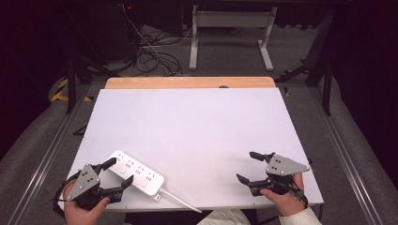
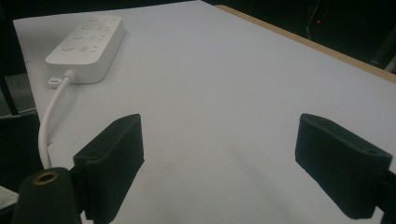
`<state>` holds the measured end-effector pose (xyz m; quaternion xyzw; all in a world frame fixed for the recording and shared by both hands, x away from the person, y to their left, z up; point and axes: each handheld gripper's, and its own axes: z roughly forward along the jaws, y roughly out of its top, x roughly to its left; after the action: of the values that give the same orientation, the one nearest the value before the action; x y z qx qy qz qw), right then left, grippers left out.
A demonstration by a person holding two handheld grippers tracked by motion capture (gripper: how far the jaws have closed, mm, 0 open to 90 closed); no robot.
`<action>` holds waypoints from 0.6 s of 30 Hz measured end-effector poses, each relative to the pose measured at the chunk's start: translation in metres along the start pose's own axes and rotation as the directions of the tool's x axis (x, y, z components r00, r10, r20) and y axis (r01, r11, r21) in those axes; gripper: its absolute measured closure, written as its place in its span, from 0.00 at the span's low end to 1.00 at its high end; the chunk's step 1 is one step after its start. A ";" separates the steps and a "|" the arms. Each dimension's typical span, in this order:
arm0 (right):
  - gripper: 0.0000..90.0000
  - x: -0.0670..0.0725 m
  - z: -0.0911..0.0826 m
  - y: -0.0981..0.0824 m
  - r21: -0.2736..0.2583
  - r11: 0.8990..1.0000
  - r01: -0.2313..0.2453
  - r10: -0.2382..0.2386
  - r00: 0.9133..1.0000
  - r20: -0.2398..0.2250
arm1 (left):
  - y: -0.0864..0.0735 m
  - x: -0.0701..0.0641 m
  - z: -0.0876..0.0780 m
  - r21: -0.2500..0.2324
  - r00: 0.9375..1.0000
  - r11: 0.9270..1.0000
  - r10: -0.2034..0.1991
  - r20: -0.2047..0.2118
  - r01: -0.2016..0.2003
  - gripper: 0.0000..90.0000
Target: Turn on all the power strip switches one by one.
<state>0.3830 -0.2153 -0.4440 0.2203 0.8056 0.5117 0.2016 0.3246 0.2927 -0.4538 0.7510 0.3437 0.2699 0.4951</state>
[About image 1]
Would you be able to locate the yellow black hazard tape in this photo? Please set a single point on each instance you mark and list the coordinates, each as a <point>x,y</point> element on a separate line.
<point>61,90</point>

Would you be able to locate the person's left hand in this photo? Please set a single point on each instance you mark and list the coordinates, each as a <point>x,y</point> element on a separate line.
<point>79,216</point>

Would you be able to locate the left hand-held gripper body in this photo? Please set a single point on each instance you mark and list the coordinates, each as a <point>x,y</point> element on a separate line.
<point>84,182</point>

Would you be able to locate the white power strip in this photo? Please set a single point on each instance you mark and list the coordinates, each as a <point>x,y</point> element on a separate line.
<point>140,175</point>

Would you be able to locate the person's right hand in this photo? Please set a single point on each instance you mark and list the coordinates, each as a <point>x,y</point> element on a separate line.
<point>289,203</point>

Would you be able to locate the white metal desk frame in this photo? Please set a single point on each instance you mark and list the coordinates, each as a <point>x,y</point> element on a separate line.
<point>231,19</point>

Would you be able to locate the white board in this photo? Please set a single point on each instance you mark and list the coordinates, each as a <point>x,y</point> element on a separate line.
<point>194,131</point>

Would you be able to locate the person's white clothing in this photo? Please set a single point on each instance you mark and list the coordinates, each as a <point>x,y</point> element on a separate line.
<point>223,218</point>

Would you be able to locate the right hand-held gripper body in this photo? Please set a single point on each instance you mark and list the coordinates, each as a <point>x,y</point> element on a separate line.
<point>283,166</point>

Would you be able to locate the aluminium floor rail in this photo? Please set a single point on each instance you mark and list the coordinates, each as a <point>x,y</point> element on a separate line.
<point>47,159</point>
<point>347,162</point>

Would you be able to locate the black metal stand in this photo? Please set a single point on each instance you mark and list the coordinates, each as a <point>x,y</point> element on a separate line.
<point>71,84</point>
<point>325,78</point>

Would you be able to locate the wooden table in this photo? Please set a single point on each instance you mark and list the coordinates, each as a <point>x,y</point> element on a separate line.
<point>187,82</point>

